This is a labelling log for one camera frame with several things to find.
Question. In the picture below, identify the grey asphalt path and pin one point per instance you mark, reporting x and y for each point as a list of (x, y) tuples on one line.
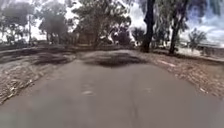
[(110, 96)]

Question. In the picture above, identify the thick dark tree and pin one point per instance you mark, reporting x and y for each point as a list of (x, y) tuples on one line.
[(148, 30)]

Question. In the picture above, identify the row of trees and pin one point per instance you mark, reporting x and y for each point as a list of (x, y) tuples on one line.
[(83, 23)]

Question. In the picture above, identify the leaning dark tree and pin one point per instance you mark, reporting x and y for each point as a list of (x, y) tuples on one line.
[(175, 33)]

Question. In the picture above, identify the brown leaf-strewn ground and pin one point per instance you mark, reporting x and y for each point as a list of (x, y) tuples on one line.
[(196, 71), (16, 75)]

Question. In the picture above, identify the low building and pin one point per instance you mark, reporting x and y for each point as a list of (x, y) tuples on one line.
[(210, 50)]

